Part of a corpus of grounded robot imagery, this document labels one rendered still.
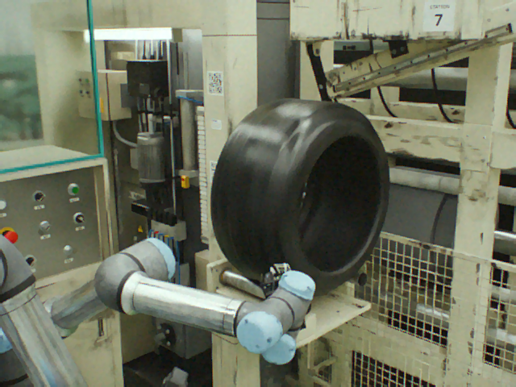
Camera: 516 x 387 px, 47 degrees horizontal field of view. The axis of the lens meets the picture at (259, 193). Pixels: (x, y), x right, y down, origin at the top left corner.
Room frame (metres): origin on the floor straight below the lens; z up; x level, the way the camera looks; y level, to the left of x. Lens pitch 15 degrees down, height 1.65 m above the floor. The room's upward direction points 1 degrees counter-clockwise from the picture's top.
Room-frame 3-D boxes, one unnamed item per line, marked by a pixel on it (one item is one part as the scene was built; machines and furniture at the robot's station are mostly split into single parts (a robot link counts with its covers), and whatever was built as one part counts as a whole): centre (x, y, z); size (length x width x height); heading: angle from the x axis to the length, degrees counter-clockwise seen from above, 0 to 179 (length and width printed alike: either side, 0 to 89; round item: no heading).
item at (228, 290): (1.69, -0.01, 0.84); 0.36 x 0.09 x 0.06; 45
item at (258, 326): (1.15, 0.17, 1.11); 0.49 x 0.11 x 0.12; 63
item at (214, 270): (1.92, 0.02, 0.90); 0.40 x 0.03 x 0.10; 135
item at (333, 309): (1.79, -0.10, 0.80); 0.37 x 0.36 x 0.02; 135
